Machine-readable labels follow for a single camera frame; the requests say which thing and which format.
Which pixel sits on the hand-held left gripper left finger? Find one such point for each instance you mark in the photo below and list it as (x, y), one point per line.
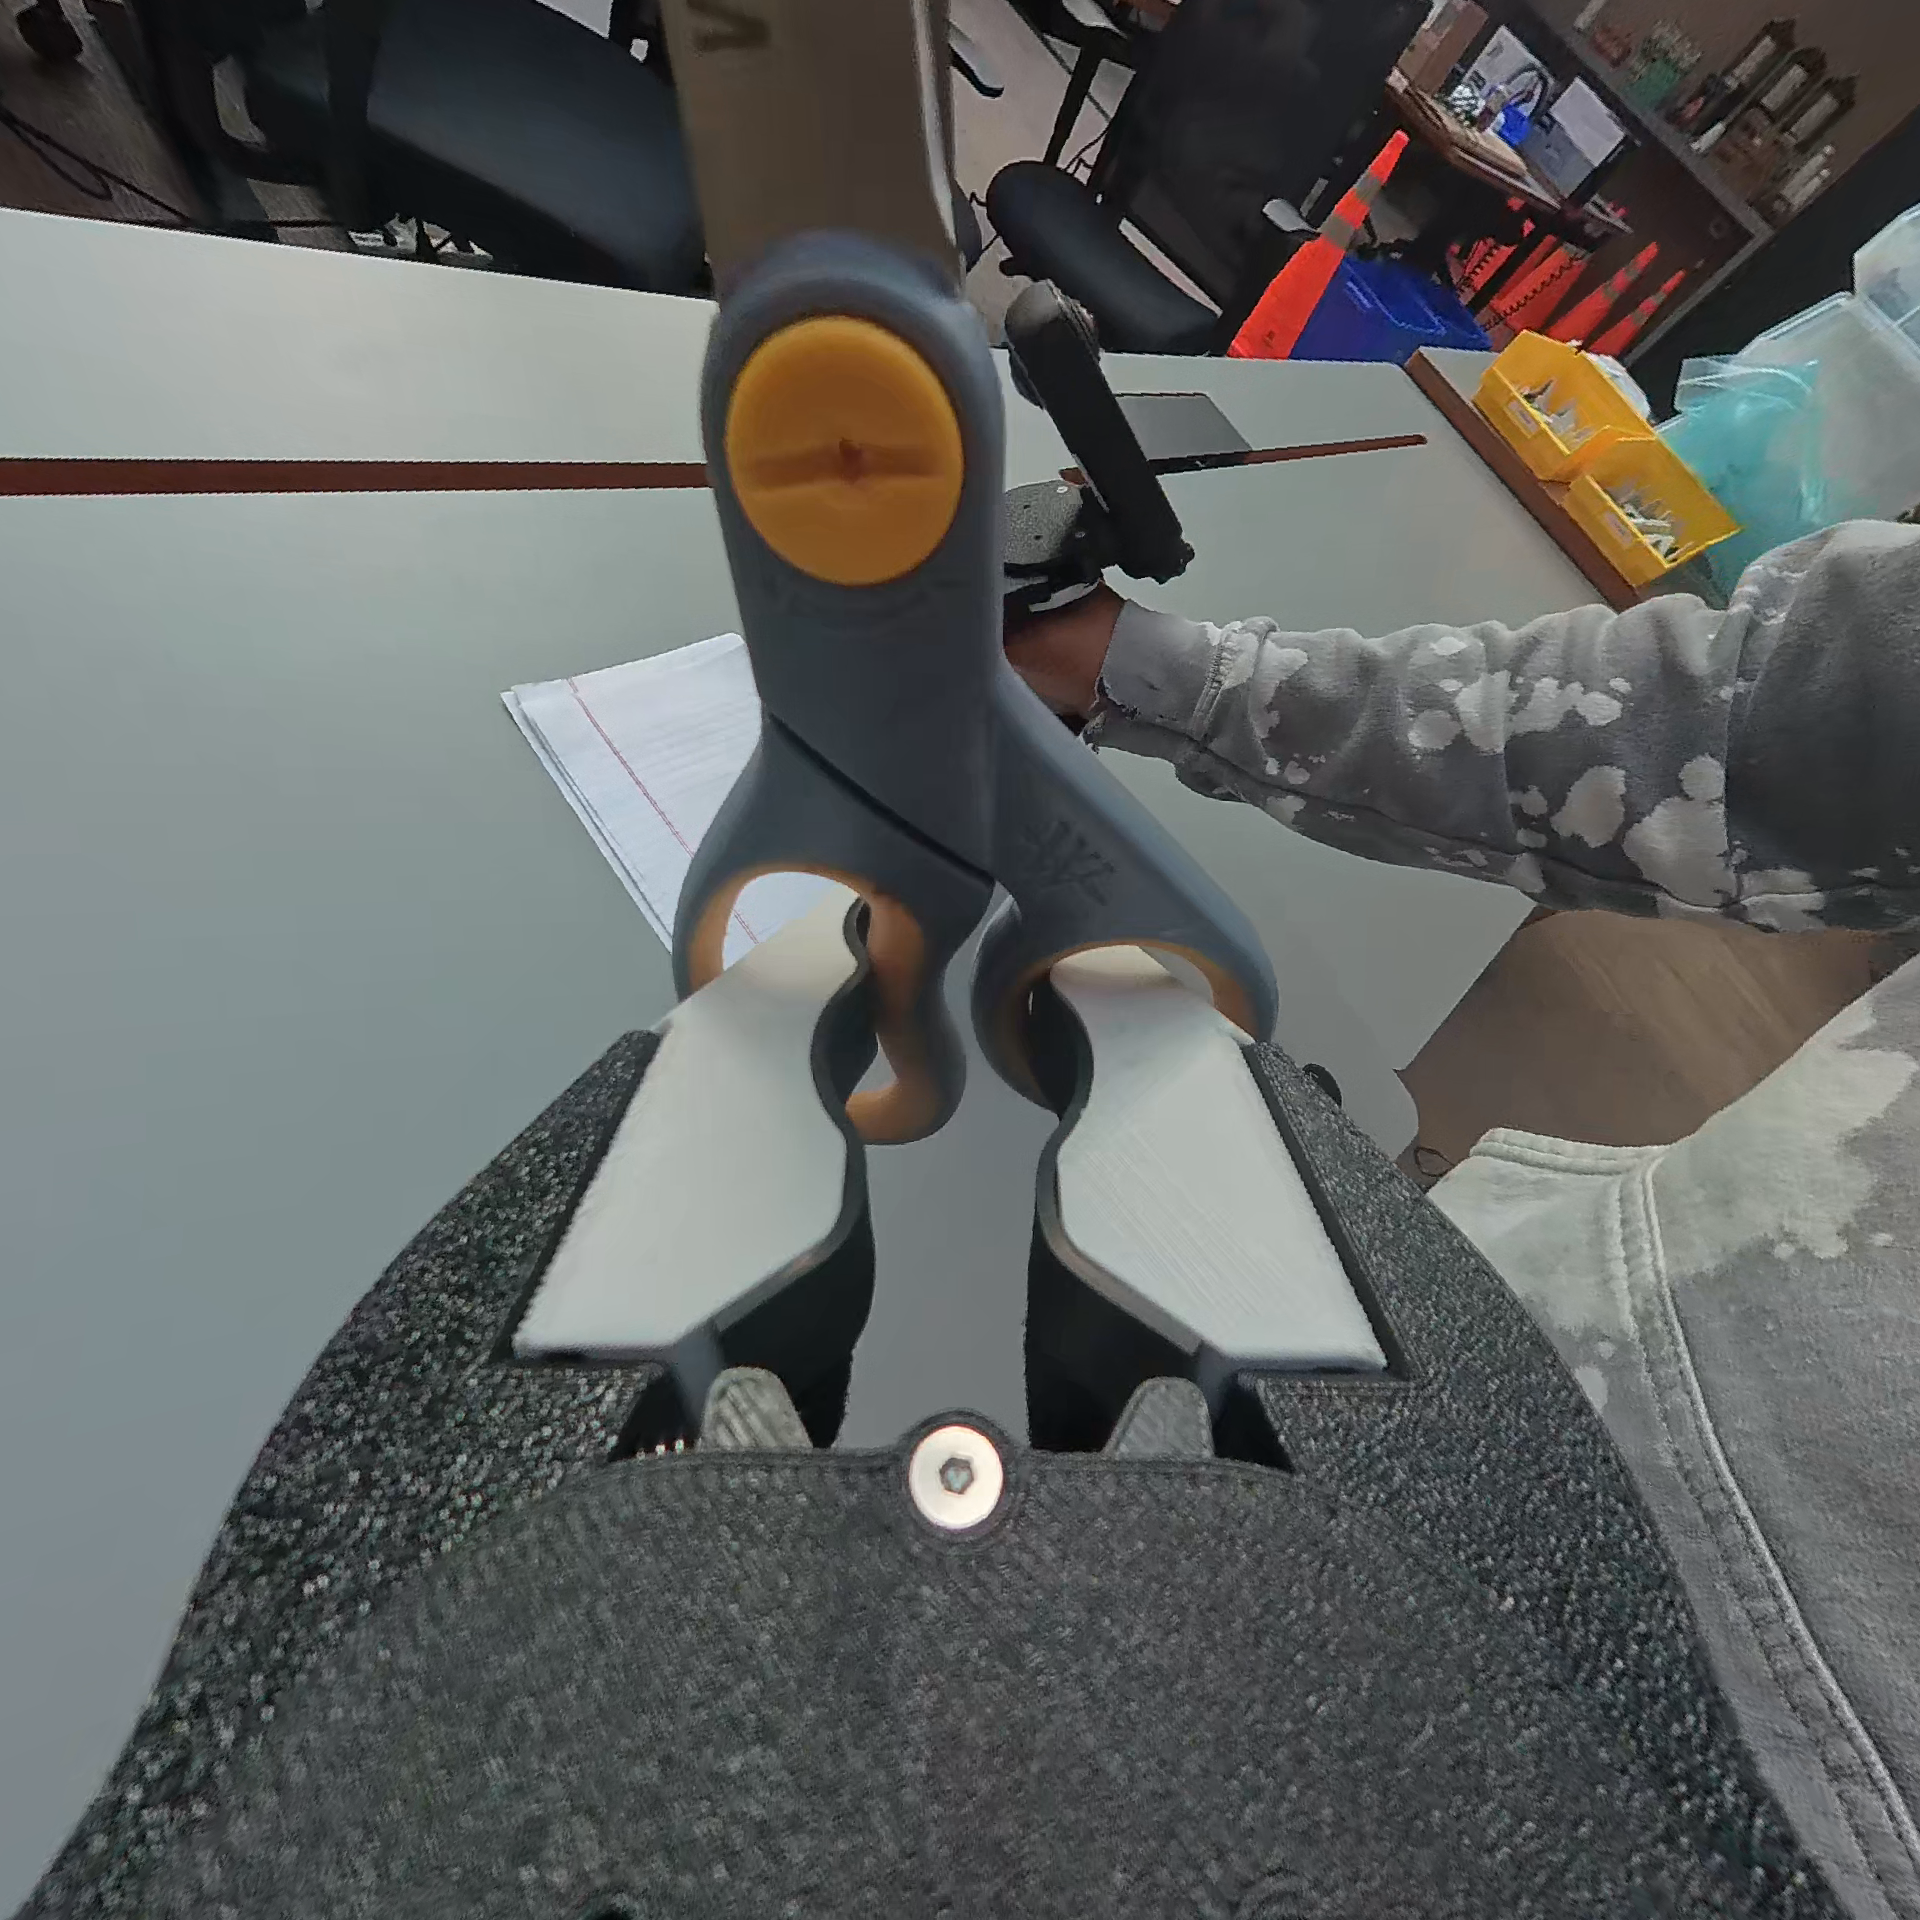
(691, 1185)

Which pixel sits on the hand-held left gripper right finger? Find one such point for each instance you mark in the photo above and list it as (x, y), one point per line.
(1201, 1200)

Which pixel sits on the grey orange scissors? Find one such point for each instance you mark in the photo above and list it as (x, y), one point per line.
(900, 721)

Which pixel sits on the stack of lined paper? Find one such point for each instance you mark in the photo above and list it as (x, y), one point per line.
(628, 750)

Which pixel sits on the person's right hand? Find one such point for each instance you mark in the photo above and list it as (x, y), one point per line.
(1060, 656)

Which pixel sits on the small black round cap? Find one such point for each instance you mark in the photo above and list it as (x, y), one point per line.
(1322, 1083)

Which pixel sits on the black office chair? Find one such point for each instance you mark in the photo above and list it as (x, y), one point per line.
(523, 136)
(1109, 254)

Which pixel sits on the orange traffic cone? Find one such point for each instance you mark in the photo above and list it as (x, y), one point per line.
(1306, 284)

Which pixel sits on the blue plastic bin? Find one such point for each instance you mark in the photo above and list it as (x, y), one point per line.
(1380, 316)

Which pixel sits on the yellow parts bin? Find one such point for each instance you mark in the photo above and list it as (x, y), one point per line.
(1711, 523)
(1500, 394)

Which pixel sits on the row of orange cones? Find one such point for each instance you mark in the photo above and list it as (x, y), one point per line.
(1575, 300)

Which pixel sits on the person's grey hooded sweatshirt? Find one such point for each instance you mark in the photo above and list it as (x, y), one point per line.
(1723, 1425)

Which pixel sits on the teal plastic bag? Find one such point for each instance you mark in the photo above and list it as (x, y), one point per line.
(1786, 435)

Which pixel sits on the dark wooden shelf unit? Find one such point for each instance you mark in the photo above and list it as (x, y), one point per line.
(1769, 106)

